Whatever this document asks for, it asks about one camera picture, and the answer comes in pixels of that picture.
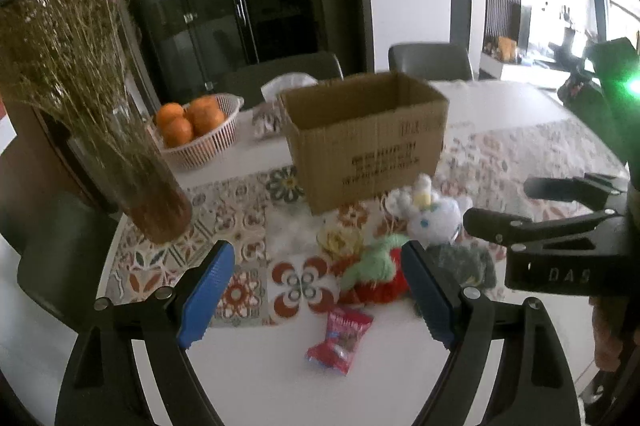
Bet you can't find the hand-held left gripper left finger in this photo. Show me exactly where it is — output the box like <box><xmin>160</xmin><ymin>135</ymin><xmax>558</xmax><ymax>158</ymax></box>
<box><xmin>55</xmin><ymin>240</ymin><xmax>236</xmax><ymax>426</ymax></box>

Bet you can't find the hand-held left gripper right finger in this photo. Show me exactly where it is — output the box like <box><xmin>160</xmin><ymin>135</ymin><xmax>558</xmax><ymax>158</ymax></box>
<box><xmin>400</xmin><ymin>240</ymin><xmax>583</xmax><ymax>426</ymax></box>

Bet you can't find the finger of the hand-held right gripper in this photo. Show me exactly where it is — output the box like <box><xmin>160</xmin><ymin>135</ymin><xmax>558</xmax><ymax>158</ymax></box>
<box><xmin>524</xmin><ymin>173</ymin><xmax>629</xmax><ymax>209</ymax></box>
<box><xmin>463</xmin><ymin>208</ymin><xmax>627</xmax><ymax>253</ymax></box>

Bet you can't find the grey plush toy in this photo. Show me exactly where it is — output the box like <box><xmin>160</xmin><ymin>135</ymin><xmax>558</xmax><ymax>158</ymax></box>
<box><xmin>425</xmin><ymin>242</ymin><xmax>497</xmax><ymax>291</ymax></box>

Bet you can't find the red green strawberry plush toy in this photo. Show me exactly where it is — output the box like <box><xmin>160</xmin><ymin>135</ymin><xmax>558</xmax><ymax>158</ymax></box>
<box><xmin>339</xmin><ymin>233</ymin><xmax>413</xmax><ymax>305</ymax></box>

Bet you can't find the white unicorn plush toy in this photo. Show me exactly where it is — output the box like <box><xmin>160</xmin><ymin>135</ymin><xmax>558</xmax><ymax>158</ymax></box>
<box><xmin>387</xmin><ymin>173</ymin><xmax>473</xmax><ymax>247</ymax></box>

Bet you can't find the red snack packet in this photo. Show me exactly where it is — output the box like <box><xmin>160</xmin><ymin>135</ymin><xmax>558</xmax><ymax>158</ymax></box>
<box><xmin>306</xmin><ymin>306</ymin><xmax>375</xmax><ymax>376</ymax></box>

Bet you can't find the yellow plush toy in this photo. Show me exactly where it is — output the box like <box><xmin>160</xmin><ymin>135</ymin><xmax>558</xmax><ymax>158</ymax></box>
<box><xmin>316</xmin><ymin>226</ymin><xmax>365</xmax><ymax>263</ymax></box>

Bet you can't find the brown cardboard box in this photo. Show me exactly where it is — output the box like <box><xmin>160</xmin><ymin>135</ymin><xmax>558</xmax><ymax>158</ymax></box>
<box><xmin>277</xmin><ymin>72</ymin><xmax>450</xmax><ymax>215</ymax></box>

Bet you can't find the person's right hand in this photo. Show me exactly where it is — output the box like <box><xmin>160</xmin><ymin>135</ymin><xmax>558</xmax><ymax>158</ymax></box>
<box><xmin>592</xmin><ymin>297</ymin><xmax>623</xmax><ymax>373</ymax></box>

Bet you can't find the floral patterned table mat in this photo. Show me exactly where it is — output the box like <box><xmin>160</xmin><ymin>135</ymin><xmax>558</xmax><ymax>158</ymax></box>
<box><xmin>105</xmin><ymin>118</ymin><xmax>629</xmax><ymax>328</ymax></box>

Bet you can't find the white low cabinet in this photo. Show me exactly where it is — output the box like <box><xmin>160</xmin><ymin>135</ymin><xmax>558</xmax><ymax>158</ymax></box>
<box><xmin>479</xmin><ymin>53</ymin><xmax>566</xmax><ymax>92</ymax></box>

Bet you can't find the white plastic basket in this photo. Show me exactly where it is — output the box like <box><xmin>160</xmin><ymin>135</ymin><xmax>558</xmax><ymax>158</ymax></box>
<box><xmin>150</xmin><ymin>93</ymin><xmax>245</xmax><ymax>171</ymax></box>

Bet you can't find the dark grey dining chair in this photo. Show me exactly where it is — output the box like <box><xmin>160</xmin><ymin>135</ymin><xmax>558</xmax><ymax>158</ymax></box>
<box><xmin>222</xmin><ymin>52</ymin><xmax>345</xmax><ymax>109</ymax></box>
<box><xmin>0</xmin><ymin>141</ymin><xmax>122</xmax><ymax>332</ymax></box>
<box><xmin>388</xmin><ymin>43</ymin><xmax>474</xmax><ymax>81</ymax></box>

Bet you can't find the pile of oranges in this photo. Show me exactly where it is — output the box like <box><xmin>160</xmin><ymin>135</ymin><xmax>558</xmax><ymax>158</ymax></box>
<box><xmin>156</xmin><ymin>96</ymin><xmax>226</xmax><ymax>149</ymax></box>

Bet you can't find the printed fabric tissue box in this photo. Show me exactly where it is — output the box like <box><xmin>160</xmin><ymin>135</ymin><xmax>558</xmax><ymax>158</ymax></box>
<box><xmin>252</xmin><ymin>73</ymin><xmax>319</xmax><ymax>139</ymax></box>

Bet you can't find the dried flower bunch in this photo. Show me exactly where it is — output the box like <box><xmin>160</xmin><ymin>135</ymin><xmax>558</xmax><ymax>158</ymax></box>
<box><xmin>0</xmin><ymin>0</ymin><xmax>136</xmax><ymax>207</ymax></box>

